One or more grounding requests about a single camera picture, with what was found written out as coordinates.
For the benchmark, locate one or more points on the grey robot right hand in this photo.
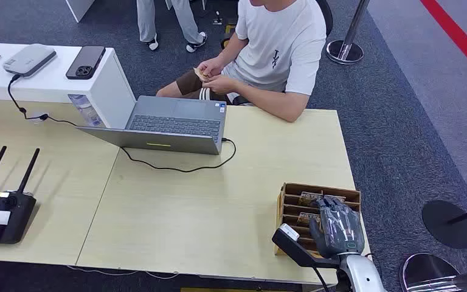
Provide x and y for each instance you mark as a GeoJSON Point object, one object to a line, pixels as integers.
{"type": "Point", "coordinates": [338, 229]}

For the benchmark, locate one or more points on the person's left hand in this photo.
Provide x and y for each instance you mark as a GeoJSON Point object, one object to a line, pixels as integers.
{"type": "Point", "coordinates": [219, 84]}

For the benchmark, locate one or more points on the person's right hand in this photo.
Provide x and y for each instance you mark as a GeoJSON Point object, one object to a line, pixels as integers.
{"type": "Point", "coordinates": [212, 66]}

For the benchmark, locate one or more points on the stack of key cards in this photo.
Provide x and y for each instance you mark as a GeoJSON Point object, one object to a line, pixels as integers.
{"type": "Point", "coordinates": [201, 74]}

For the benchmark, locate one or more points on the person's left forearm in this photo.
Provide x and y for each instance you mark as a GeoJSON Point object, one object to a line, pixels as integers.
{"type": "Point", "coordinates": [273, 102]}

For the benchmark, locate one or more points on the person's right forearm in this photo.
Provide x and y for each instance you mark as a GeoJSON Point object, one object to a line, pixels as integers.
{"type": "Point", "coordinates": [231, 50]}

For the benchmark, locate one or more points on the wooden slotted card holder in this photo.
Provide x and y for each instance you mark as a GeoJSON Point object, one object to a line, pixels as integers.
{"type": "Point", "coordinates": [294, 189]}

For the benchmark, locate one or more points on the seated person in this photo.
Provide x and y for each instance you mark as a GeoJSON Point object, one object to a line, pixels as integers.
{"type": "Point", "coordinates": [282, 48]}

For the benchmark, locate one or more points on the standing person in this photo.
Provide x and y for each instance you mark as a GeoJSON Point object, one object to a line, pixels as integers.
{"type": "Point", "coordinates": [147, 20]}

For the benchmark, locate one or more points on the grey flat card reader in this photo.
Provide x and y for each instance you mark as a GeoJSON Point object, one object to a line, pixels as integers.
{"type": "Point", "coordinates": [28, 59]}

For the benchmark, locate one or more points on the small black white floor object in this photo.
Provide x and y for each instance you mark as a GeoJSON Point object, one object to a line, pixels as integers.
{"type": "Point", "coordinates": [217, 19]}

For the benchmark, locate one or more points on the grey open laptop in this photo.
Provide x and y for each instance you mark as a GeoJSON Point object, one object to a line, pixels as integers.
{"type": "Point", "coordinates": [177, 125]}

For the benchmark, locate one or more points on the chrome stanchion with dark base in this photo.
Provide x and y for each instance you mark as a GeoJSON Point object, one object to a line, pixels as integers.
{"type": "Point", "coordinates": [423, 270]}

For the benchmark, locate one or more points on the black stanchion with round base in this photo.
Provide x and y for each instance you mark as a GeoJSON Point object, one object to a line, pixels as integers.
{"type": "Point", "coordinates": [439, 225]}

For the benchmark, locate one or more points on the black smartphone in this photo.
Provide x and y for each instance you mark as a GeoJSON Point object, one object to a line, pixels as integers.
{"type": "Point", "coordinates": [86, 60]}

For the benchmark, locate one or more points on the clear plastic water bottle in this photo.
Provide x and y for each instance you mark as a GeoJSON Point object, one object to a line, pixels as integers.
{"type": "Point", "coordinates": [83, 109]}

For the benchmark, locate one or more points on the white furniture panel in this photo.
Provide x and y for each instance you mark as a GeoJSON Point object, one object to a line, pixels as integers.
{"type": "Point", "coordinates": [78, 7]}

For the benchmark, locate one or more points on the white counter cabinet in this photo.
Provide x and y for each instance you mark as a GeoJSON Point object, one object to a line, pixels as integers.
{"type": "Point", "coordinates": [56, 84]}

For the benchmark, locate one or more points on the black remote controller with antennas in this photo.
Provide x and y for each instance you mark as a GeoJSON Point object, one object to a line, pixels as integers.
{"type": "Point", "coordinates": [4, 225]}

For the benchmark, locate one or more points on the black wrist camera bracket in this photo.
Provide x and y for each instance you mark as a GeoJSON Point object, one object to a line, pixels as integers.
{"type": "Point", "coordinates": [298, 252]}

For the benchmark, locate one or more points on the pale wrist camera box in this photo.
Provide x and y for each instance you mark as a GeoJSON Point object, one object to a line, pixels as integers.
{"type": "Point", "coordinates": [289, 232]}

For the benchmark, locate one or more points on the chrome stanchion post with base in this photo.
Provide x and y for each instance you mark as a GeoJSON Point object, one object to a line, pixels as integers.
{"type": "Point", "coordinates": [344, 52]}

